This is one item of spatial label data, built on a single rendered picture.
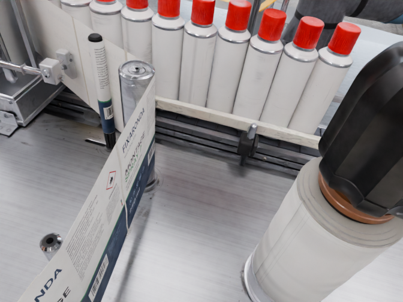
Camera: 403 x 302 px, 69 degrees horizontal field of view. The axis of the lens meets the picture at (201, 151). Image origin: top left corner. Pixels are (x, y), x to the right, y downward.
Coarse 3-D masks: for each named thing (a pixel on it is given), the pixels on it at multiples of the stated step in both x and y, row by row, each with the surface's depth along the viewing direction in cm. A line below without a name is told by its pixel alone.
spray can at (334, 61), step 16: (336, 32) 41; (352, 32) 40; (336, 48) 42; (352, 48) 42; (320, 64) 44; (336, 64) 42; (320, 80) 45; (336, 80) 44; (304, 96) 48; (320, 96) 46; (304, 112) 49; (320, 112) 49; (288, 128) 54; (304, 128) 51
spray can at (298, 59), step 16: (304, 32) 41; (320, 32) 41; (288, 48) 43; (304, 48) 42; (288, 64) 43; (304, 64) 43; (288, 80) 45; (304, 80) 45; (272, 96) 48; (288, 96) 47; (272, 112) 50; (288, 112) 49
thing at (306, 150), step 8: (160, 112) 55; (168, 112) 55; (176, 120) 55; (184, 120) 54; (192, 120) 55; (200, 120) 55; (208, 128) 54; (216, 128) 55; (224, 128) 54; (232, 128) 54; (320, 128) 58; (320, 136) 56; (272, 144) 53; (280, 144) 53; (288, 144) 53; (296, 144) 53; (304, 152) 52; (312, 152) 53
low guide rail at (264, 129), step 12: (156, 96) 53; (168, 108) 53; (180, 108) 52; (192, 108) 52; (204, 108) 52; (216, 120) 52; (228, 120) 51; (240, 120) 51; (252, 120) 51; (264, 132) 51; (276, 132) 51; (288, 132) 50; (300, 132) 50; (300, 144) 51; (312, 144) 50
